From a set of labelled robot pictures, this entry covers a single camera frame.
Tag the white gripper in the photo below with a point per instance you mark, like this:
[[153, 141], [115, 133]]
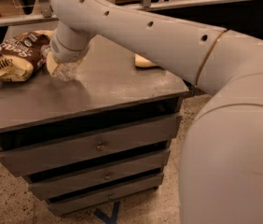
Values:
[[65, 52]]

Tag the clear plastic water bottle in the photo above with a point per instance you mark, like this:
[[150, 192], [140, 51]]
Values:
[[65, 71]]

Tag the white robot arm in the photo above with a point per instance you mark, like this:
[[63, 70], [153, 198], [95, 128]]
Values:
[[221, 166]]

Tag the brown chip bag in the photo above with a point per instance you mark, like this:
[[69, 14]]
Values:
[[21, 56]]

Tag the yellow sponge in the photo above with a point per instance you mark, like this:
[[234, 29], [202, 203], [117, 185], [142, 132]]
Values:
[[142, 62]]

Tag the grey drawer cabinet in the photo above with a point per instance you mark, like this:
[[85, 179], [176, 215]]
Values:
[[109, 93]]

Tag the top grey drawer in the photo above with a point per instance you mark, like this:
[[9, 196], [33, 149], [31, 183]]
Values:
[[35, 159]]

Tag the grey drawer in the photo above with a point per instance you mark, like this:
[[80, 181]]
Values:
[[88, 178], [35, 159], [113, 193]]

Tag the middle grey drawer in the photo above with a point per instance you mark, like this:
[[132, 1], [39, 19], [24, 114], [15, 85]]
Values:
[[88, 178]]

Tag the bottom grey drawer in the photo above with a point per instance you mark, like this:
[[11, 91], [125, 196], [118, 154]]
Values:
[[113, 193]]

